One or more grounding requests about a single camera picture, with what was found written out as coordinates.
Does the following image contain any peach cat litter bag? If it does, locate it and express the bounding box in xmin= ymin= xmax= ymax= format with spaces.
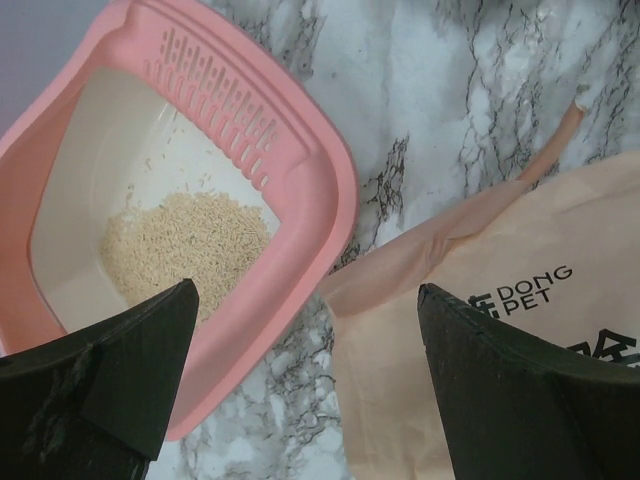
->
xmin=320 ymin=101 xmax=639 ymax=479

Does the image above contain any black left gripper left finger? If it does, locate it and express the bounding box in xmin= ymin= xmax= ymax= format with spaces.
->
xmin=1 ymin=279 xmax=199 ymax=479

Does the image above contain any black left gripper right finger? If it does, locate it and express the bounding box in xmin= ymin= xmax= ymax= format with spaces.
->
xmin=417 ymin=284 xmax=639 ymax=479

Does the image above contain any beige cat litter pile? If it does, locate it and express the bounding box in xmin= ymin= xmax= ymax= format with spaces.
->
xmin=100 ymin=193 xmax=271 ymax=325

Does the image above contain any pink and white litter box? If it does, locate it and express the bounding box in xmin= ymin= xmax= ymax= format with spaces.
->
xmin=1 ymin=1 xmax=358 ymax=441

